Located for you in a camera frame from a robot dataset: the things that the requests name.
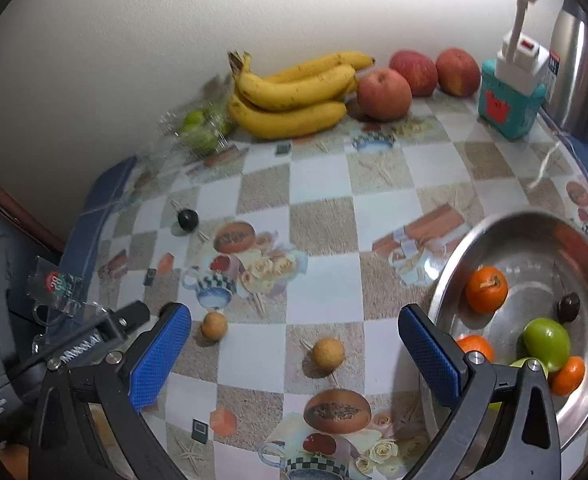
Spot steel thermos jug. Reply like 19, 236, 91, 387
539, 0, 588, 143

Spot yellow banana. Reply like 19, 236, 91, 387
229, 95, 348, 141
229, 52, 359, 111
266, 51, 376, 83

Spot teal plastic box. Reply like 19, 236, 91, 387
476, 57, 547, 142

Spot white switch socket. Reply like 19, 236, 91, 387
496, 30, 555, 96

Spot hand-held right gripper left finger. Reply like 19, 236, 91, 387
29, 301, 193, 480

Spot red apple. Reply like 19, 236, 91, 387
357, 69, 414, 122
389, 50, 439, 97
435, 48, 481, 98

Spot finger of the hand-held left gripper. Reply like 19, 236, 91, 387
0, 301, 151, 386

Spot clear acrylic tag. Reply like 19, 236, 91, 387
26, 256, 86, 321

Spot person's left hand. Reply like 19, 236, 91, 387
0, 442, 31, 480

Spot small tan longan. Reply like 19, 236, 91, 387
200, 311, 229, 342
311, 338, 346, 373

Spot large metal bowl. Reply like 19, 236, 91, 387
426, 211, 588, 453

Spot clear bag of green fruits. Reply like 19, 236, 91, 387
146, 100, 238, 161

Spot checked printed tablecloth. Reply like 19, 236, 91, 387
61, 95, 588, 480

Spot green round fruit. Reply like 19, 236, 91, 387
494, 357, 550, 411
523, 317, 572, 373

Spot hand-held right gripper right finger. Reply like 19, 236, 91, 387
397, 303, 561, 480

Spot orange tangerine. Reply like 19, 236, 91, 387
465, 266, 509, 314
548, 356, 586, 396
455, 335, 496, 363

